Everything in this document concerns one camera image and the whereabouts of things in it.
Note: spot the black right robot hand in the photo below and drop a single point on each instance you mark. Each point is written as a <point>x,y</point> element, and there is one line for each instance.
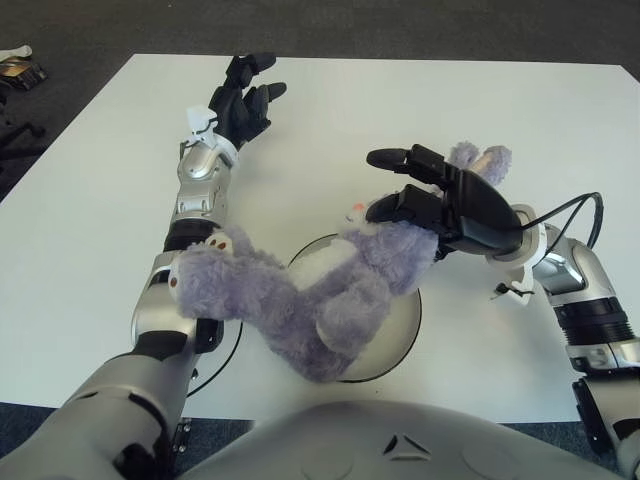
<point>480,215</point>

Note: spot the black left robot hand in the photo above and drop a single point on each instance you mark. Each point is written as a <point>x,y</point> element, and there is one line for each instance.
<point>235,112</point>

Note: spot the purple plush bunny doll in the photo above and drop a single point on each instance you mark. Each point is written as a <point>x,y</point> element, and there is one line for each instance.
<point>300,310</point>

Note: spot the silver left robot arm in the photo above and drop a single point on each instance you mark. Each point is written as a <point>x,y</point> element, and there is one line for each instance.
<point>200,185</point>

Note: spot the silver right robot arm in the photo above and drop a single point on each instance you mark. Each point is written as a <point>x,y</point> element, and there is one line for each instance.
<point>580,270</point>

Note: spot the white plate with black rim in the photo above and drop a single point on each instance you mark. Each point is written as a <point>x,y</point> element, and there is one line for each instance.
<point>400,330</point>

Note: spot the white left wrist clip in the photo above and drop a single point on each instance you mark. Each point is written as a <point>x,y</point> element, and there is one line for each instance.
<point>197,117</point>

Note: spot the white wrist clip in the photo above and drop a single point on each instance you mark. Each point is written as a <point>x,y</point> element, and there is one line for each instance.
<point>197,117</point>
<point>520,295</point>

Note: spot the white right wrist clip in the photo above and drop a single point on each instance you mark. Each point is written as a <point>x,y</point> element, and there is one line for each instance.
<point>520,295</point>

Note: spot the black office chair base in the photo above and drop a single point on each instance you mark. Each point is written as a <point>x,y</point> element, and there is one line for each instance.
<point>25,131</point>

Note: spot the white cloth on floor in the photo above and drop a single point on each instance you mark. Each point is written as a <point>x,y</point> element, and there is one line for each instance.
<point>17,51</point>

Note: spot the grey robot torso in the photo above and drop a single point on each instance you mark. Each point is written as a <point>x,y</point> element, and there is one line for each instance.
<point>375,440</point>

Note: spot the black metal bracket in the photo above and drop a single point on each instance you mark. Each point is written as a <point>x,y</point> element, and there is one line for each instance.
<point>182,435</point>

